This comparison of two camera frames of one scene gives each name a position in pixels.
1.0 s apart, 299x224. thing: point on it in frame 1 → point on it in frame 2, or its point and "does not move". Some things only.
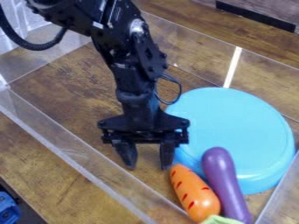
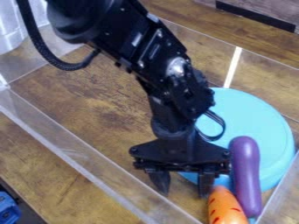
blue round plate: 243,122 does not move
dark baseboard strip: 255,16 does not move
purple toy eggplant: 219,171 → 244,156
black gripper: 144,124 → 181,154
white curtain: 23,19 does not move
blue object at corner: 9,209 does not move
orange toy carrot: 197,196 → 224,209
